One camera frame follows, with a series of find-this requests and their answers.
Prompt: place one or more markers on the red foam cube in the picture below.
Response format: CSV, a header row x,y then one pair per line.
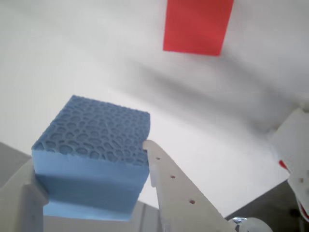
x,y
195,26

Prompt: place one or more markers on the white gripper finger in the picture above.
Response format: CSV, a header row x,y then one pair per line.
x,y
17,205
178,198

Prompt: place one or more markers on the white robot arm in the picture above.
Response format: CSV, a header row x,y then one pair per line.
x,y
294,137

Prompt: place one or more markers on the blue foam cube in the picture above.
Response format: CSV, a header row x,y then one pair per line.
x,y
94,154

